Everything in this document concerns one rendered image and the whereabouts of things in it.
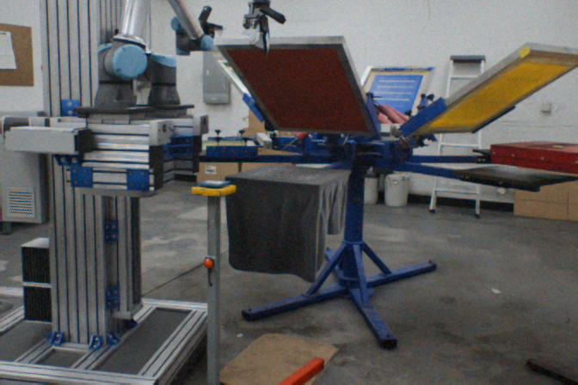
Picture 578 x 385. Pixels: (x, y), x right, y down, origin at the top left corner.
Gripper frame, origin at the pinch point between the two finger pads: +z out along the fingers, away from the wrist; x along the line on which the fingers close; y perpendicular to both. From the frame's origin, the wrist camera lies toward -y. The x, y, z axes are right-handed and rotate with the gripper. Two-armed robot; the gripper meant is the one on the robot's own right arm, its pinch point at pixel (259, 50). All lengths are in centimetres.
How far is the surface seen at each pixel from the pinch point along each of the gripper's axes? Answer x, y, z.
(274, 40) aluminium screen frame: -14.7, 0.9, -9.8
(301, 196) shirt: -29, -15, 54
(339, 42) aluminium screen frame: -14.3, -27.9, -8.4
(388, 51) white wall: -446, 56, -170
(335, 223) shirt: -60, -21, 62
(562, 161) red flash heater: -65, -115, 25
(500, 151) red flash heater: -78, -90, 20
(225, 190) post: 0, 6, 57
